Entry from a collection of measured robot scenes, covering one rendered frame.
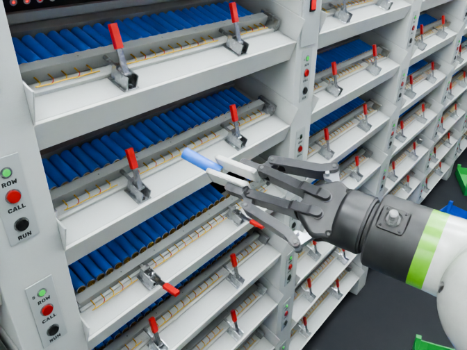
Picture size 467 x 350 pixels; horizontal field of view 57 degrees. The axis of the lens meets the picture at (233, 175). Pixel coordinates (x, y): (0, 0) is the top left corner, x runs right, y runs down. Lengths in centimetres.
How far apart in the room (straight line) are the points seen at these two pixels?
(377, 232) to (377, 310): 166
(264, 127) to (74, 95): 50
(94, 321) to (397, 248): 54
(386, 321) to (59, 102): 178
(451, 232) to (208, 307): 71
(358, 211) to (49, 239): 42
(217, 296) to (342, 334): 100
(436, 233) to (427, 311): 174
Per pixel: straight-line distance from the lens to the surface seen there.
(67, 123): 62
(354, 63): 146
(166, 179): 80
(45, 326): 74
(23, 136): 59
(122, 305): 85
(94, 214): 73
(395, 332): 210
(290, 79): 102
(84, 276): 86
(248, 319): 133
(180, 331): 105
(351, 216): 52
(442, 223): 52
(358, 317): 211
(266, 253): 124
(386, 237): 51
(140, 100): 69
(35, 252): 66
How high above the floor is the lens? 150
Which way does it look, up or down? 29 degrees down
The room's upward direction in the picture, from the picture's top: straight up
